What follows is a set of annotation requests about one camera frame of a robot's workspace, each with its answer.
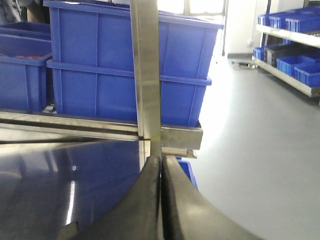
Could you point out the black tray on shelf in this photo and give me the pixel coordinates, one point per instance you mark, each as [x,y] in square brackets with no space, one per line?
[273,52]

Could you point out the blue crate with red bags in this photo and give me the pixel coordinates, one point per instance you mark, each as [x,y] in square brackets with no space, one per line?
[25,48]

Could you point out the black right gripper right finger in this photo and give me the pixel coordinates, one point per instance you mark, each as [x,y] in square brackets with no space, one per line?
[188,215]

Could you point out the blue shelf bin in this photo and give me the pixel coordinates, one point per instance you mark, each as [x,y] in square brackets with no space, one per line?
[303,23]
[287,64]

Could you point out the large blue crate right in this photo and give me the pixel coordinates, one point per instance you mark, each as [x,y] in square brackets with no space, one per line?
[93,64]

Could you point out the blue shelf bin upper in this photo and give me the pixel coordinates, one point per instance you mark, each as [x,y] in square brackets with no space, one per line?
[303,23]

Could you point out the blue shelf bin lower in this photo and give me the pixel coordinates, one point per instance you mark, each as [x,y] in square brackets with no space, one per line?
[287,64]

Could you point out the stainless steel rack frame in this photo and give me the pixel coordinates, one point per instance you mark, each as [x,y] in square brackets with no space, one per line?
[153,137]

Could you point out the metal storage shelf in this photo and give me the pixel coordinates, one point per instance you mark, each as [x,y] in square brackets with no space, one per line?
[273,27]

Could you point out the brake pad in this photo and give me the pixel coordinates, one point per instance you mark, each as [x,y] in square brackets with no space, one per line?
[68,231]

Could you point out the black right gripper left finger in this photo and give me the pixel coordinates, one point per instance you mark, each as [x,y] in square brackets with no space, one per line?
[135,216]

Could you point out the blue bin under table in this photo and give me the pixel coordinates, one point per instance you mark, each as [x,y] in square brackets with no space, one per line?
[187,169]

